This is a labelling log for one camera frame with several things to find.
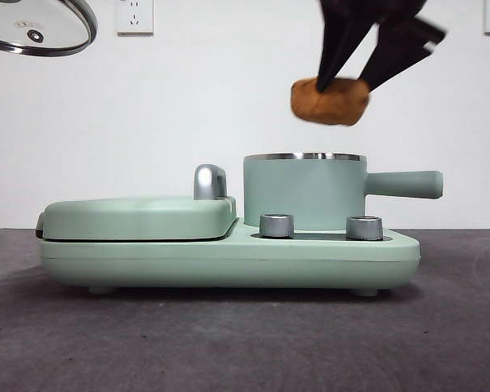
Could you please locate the brown potato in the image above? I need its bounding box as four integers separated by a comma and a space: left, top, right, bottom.
290, 77, 371, 128

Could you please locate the glass lid with green knob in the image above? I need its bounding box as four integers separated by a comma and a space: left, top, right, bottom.
0, 0, 99, 58

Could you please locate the silver control knob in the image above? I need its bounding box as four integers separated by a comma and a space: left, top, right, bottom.
345, 215, 385, 242
259, 212, 296, 239

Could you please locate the mint green breakfast machine base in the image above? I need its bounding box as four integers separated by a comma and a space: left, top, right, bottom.
38, 217, 421, 296

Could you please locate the mint green griddle cover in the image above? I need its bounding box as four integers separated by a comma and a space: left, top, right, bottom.
34, 164, 239, 243

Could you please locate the mint green handled pot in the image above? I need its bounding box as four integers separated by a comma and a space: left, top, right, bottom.
242, 151, 444, 229

